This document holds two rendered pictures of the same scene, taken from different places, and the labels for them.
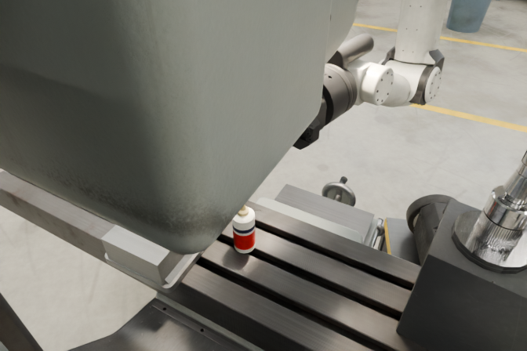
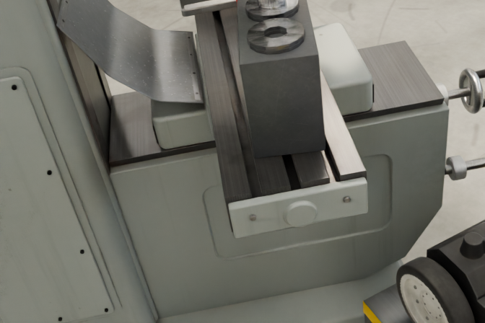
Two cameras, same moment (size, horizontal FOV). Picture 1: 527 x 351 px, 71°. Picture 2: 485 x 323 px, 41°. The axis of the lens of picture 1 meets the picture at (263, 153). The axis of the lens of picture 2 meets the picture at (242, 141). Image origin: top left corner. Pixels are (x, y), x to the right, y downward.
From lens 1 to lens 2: 114 cm
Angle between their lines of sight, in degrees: 47
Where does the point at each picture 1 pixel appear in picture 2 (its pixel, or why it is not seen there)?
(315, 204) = (403, 65)
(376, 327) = not seen: hidden behind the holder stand
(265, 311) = (208, 45)
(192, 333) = (185, 52)
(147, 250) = not seen: outside the picture
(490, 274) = (243, 16)
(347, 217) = (414, 86)
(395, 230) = not seen: outside the picture
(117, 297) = not seen: hidden behind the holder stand
